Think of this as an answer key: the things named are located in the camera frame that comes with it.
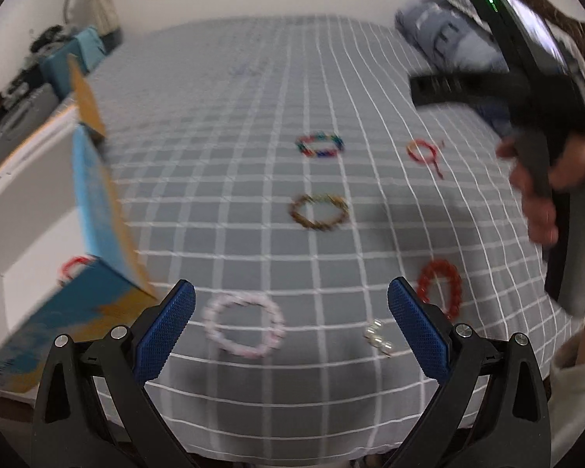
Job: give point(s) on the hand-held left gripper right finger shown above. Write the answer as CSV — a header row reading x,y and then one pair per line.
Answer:
x,y
420,332

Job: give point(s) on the teal box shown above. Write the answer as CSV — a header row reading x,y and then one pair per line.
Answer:
x,y
78,53

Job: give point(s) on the dark brown cloth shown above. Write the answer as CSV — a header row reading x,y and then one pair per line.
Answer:
x,y
575,24

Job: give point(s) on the grey case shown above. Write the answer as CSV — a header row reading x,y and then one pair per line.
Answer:
x,y
14,122

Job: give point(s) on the grey checked bed sheet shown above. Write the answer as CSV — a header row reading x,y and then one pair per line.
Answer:
x,y
234,107

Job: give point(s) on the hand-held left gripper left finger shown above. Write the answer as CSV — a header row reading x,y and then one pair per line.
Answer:
x,y
168,332

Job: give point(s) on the blue cardboard box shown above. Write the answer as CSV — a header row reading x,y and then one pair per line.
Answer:
x,y
95,204

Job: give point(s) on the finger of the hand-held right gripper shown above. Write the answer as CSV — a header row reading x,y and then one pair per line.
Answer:
x,y
460,90

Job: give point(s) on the grey pillow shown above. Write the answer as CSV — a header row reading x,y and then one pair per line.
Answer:
x,y
448,34

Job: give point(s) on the beige curtain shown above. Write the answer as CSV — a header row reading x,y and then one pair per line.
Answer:
x,y
102,17

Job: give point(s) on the person's right hand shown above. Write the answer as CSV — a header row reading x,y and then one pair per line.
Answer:
x,y
541,204

